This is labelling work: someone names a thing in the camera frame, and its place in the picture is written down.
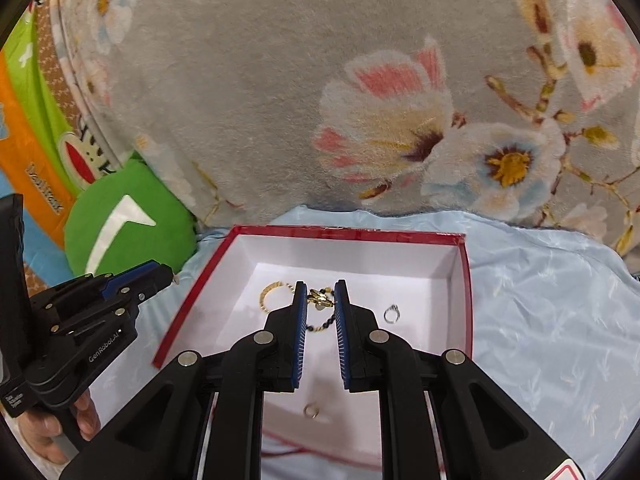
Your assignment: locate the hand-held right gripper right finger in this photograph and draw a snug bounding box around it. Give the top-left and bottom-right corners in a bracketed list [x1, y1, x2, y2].
[334, 279, 586, 480]

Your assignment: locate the colourful printed blanket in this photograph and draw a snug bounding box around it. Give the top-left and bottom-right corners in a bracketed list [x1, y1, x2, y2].
[0, 5, 131, 311]

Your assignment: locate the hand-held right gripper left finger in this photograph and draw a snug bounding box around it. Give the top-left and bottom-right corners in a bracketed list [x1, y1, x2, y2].
[59, 280, 308, 480]

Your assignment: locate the red jewelry box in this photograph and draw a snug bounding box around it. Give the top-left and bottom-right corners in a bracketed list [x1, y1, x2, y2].
[151, 225, 473, 461]

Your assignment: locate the grey floral blanket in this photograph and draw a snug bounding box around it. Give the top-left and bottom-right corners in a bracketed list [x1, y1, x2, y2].
[47, 0, 640, 261]

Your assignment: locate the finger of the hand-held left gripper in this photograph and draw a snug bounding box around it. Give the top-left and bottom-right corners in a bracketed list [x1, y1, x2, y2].
[52, 266, 173, 337]
[30, 261, 161, 311]

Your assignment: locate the black bead bracelet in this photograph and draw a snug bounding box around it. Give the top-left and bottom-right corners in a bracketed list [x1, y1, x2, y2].
[306, 305, 337, 335]

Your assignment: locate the light blue palm print sheet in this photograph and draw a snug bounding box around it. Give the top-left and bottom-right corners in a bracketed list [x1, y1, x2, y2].
[90, 205, 640, 480]

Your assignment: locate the person's left hand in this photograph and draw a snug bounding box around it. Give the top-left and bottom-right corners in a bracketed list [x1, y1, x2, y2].
[15, 389, 101, 466]

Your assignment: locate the gold chain bangle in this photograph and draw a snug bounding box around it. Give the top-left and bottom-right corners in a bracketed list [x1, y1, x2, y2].
[259, 281, 297, 313]

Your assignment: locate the green pillow with white stripe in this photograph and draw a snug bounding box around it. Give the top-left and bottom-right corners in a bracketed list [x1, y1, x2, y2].
[64, 157, 197, 277]

